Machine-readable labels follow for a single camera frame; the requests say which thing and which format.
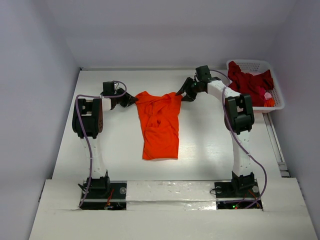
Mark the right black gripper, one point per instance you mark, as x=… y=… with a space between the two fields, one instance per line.
x=189 y=88

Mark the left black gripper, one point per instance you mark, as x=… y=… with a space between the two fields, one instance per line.
x=128 y=100

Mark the orange t shirt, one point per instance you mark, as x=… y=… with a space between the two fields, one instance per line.
x=159 y=121

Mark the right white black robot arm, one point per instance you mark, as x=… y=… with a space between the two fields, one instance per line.
x=238 y=118

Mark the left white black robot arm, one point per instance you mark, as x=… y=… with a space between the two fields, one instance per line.
x=87 y=123

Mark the white plastic basket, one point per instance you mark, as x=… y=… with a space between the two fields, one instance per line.
x=256 y=67

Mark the dark red t shirt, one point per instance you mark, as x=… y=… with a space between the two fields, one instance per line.
x=246 y=83

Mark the pink garment in basket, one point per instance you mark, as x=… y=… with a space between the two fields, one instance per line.
x=263 y=94

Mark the small orange garment in basket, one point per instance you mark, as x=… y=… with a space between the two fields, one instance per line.
x=269 y=103

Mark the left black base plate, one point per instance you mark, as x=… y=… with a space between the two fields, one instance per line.
x=101 y=199

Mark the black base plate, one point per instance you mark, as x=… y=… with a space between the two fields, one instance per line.
x=101 y=199
x=228 y=198

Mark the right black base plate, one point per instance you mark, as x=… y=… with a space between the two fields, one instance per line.
x=228 y=198

